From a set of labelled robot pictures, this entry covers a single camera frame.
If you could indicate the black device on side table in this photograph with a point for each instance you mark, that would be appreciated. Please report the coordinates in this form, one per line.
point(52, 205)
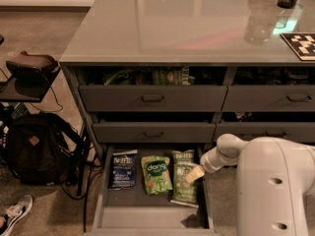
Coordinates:
point(32, 68)

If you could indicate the green Dang chip bag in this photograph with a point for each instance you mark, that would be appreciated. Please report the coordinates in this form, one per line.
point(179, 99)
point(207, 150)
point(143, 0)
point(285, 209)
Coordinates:
point(156, 174)

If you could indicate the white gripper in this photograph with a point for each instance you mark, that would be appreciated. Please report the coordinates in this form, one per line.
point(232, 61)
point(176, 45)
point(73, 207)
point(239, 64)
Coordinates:
point(209, 162)

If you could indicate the grey drawer cabinet with counter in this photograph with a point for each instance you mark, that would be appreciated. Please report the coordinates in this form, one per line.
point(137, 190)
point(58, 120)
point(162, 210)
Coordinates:
point(222, 42)

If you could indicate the green chip bags in top drawer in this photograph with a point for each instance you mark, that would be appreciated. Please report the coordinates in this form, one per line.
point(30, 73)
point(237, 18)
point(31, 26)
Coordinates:
point(142, 76)

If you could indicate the grey white sneaker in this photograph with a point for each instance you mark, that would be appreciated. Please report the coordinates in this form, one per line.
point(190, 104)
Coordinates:
point(15, 213)

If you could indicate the black side table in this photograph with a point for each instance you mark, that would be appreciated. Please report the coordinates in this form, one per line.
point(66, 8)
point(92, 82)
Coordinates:
point(14, 90)

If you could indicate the open bottom left drawer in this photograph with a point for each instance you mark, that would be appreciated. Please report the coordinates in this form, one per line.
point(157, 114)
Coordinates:
point(133, 212)

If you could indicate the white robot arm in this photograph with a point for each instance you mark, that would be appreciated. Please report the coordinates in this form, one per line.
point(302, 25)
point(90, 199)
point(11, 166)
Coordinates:
point(272, 178)

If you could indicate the grey drawer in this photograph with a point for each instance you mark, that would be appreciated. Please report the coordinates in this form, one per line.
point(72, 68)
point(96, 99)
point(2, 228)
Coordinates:
point(153, 132)
point(301, 132)
point(98, 98)
point(269, 98)

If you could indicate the middle left grey drawer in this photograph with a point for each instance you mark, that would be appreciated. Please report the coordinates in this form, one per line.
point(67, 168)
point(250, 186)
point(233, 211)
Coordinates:
point(153, 132)

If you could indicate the blue Kettle chip bag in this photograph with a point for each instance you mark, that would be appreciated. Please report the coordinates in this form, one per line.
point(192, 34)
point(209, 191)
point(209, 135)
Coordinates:
point(123, 170)

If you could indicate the top right grey drawer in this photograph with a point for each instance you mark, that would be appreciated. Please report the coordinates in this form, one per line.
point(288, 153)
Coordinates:
point(269, 98)

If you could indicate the black backpack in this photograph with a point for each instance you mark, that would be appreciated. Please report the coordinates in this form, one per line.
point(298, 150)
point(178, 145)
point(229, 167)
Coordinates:
point(36, 150)

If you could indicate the top left grey drawer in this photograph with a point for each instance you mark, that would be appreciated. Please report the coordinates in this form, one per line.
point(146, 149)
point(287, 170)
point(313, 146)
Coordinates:
point(98, 98)

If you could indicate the rear green Kettle chip bag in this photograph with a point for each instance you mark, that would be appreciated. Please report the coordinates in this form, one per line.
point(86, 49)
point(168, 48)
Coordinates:
point(183, 156)

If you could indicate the black white fiducial marker board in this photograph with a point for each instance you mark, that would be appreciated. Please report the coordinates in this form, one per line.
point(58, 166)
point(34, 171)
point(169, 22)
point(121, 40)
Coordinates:
point(301, 43)

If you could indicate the middle right grey drawer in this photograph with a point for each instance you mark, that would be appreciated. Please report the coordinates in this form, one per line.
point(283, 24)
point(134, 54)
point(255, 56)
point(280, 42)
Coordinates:
point(301, 132)

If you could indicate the green jalapeno Kettle chip bag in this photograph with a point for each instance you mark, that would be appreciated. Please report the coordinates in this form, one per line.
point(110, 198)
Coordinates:
point(184, 193)

